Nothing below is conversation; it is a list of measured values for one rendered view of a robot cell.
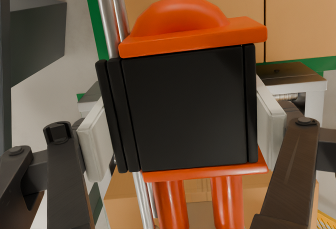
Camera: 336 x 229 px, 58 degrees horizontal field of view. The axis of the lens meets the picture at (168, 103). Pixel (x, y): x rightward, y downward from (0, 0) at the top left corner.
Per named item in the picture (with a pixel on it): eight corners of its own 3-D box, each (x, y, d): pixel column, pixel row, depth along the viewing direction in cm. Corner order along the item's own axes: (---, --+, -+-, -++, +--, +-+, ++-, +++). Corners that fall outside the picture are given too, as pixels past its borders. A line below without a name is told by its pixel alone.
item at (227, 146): (252, 134, 22) (270, 174, 17) (151, 143, 23) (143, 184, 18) (248, 15, 19) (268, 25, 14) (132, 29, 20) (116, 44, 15)
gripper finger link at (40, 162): (74, 193, 13) (9, 197, 14) (102, 138, 18) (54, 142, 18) (66, 164, 13) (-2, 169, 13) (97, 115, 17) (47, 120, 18)
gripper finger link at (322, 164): (298, 147, 12) (380, 142, 12) (267, 100, 17) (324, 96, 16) (297, 179, 12) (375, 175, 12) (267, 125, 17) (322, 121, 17)
